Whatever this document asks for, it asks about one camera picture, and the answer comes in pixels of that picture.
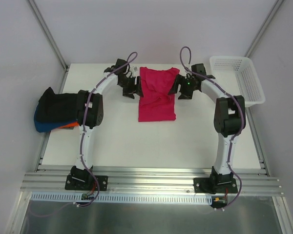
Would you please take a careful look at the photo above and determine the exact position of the pink t shirt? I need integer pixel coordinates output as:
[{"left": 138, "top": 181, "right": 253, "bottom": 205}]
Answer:
[{"left": 138, "top": 67, "right": 180, "bottom": 122}]

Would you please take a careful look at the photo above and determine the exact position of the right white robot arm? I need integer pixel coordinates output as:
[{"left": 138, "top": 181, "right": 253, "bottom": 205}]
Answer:
[{"left": 169, "top": 63, "right": 246, "bottom": 194}]

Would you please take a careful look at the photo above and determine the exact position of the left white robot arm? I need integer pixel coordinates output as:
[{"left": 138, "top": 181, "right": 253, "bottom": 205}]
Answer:
[{"left": 70, "top": 58, "right": 142, "bottom": 189}]

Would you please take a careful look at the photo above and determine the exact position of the white plastic basket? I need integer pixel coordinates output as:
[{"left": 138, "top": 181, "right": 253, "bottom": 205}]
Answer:
[{"left": 209, "top": 56, "right": 266, "bottom": 107}]

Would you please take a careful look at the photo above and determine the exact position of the orange folded t shirt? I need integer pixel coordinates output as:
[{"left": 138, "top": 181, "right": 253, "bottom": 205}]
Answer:
[{"left": 58, "top": 121, "right": 79, "bottom": 129}]

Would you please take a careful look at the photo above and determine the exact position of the black folded t shirt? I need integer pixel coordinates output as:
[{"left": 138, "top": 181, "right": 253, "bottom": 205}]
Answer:
[{"left": 35, "top": 87, "right": 77, "bottom": 123}]

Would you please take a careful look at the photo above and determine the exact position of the blue folded t shirt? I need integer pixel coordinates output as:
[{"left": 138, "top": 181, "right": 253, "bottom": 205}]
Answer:
[{"left": 34, "top": 107, "right": 66, "bottom": 133}]

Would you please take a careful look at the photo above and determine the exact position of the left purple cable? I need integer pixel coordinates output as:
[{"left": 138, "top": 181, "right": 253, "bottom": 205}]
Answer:
[{"left": 28, "top": 51, "right": 138, "bottom": 217}]

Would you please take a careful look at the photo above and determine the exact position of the purple cable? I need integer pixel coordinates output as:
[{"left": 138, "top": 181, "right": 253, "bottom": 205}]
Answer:
[
  {"left": 180, "top": 46, "right": 245, "bottom": 213},
  {"left": 28, "top": 51, "right": 138, "bottom": 217}
]

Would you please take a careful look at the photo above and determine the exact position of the aluminium mounting rail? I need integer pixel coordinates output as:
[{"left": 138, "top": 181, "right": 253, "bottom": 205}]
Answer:
[{"left": 21, "top": 165, "right": 285, "bottom": 196}]

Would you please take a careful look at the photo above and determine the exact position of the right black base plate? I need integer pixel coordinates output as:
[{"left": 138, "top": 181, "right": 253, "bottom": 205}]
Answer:
[{"left": 193, "top": 177, "right": 238, "bottom": 195}]

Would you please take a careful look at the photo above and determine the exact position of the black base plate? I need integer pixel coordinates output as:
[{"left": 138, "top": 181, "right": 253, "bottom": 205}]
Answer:
[
  {"left": 193, "top": 177, "right": 238, "bottom": 195},
  {"left": 64, "top": 175, "right": 108, "bottom": 191}
]

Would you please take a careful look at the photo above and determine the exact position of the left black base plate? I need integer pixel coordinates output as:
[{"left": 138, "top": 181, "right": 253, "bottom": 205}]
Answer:
[{"left": 64, "top": 175, "right": 108, "bottom": 191}]

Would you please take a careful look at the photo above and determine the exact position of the white slotted cable duct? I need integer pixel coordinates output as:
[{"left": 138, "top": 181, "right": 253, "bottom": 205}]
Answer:
[{"left": 31, "top": 192, "right": 212, "bottom": 205}]

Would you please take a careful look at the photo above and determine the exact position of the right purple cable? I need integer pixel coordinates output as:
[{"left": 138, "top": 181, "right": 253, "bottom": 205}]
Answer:
[{"left": 180, "top": 46, "right": 245, "bottom": 213}]

